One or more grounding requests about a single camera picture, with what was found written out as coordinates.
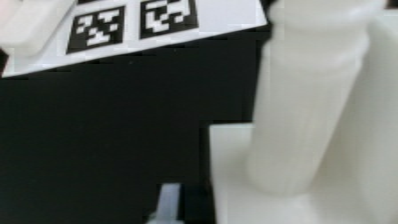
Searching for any white chair seat block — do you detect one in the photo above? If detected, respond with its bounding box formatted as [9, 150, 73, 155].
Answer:
[210, 0, 398, 224]

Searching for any white marker sheet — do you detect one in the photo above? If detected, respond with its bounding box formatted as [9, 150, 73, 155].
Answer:
[0, 0, 266, 78]

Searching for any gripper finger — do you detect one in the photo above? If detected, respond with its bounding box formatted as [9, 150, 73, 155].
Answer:
[146, 183, 185, 224]

